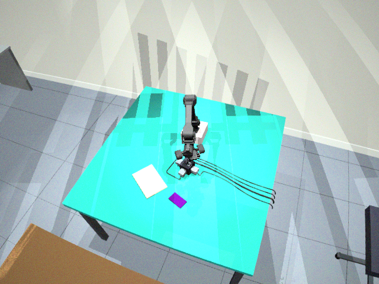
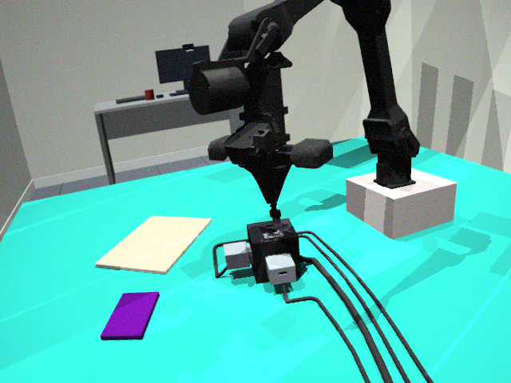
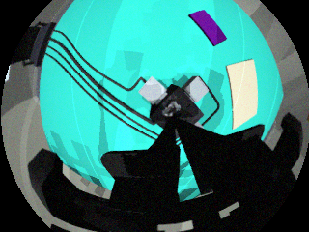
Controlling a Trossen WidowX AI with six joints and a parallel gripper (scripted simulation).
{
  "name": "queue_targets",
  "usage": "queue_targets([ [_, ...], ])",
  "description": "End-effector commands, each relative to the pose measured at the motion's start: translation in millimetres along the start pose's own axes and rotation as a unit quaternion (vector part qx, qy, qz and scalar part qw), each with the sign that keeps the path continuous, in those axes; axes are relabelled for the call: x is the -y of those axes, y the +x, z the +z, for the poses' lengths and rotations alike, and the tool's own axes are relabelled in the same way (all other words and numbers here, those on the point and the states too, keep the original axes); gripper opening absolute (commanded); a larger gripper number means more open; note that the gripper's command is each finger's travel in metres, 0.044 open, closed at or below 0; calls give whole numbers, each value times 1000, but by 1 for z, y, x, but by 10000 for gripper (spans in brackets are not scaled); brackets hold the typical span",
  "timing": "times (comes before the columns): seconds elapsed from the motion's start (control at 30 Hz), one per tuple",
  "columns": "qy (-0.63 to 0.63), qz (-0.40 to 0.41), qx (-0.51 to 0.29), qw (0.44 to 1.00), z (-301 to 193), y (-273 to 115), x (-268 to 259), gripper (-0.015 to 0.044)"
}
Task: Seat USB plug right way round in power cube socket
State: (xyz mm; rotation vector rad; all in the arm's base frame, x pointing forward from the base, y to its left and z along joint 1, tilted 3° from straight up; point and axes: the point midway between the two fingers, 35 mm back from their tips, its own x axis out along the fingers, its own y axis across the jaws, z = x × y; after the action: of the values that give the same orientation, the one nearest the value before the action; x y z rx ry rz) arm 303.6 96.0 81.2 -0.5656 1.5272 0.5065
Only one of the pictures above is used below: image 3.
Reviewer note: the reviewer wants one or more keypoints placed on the beige flat rectangular board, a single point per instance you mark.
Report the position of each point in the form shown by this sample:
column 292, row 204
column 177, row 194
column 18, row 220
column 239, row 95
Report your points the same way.
column 244, row 89

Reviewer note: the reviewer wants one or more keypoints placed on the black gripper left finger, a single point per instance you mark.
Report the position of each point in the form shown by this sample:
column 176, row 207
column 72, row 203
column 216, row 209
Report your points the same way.
column 162, row 159

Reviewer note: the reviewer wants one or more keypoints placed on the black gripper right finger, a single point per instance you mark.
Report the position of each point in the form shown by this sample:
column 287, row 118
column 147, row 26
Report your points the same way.
column 209, row 152

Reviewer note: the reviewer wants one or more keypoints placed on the purple flat rectangular slab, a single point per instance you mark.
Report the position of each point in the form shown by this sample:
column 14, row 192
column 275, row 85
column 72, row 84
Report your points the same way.
column 210, row 28

